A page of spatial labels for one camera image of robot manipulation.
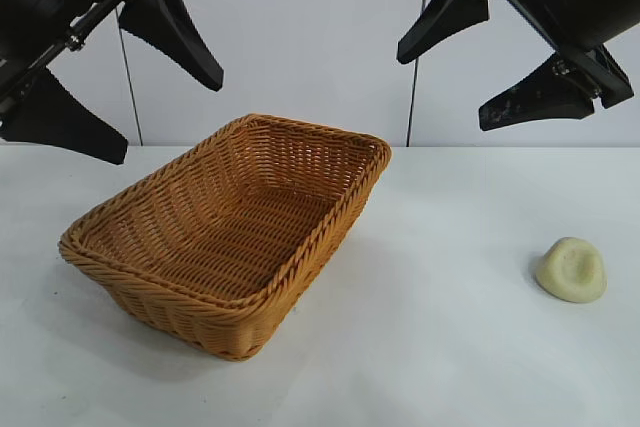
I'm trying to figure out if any pale yellow egg yolk pastry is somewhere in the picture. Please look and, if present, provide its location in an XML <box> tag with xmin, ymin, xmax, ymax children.
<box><xmin>533</xmin><ymin>236</ymin><xmax>609</xmax><ymax>304</ymax></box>

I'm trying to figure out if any woven tan wicker basket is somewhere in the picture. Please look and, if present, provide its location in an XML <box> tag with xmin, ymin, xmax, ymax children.
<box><xmin>57</xmin><ymin>113</ymin><xmax>393</xmax><ymax>362</ymax></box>

